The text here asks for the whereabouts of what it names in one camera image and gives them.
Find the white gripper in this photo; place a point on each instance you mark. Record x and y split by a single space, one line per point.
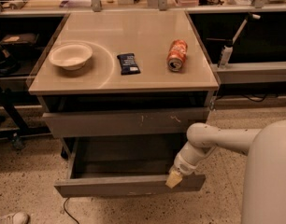
182 166

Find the grey drawer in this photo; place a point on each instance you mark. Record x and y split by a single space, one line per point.
123 122
127 165

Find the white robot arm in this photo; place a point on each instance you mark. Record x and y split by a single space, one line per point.
264 192

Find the grey drawer cabinet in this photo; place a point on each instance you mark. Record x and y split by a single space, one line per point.
99 84

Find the grey top drawer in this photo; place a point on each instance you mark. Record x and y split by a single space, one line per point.
123 122

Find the dark blue snack packet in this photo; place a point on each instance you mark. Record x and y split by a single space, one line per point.
128 64

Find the orange soda can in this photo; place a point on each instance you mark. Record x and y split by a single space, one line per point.
176 55

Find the white bottle with rod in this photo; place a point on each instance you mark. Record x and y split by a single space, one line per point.
227 49

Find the white paper bowl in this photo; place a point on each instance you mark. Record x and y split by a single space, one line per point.
70 56

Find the white shoe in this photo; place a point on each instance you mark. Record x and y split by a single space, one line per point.
15 218

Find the black office chair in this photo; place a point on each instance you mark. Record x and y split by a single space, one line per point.
17 70

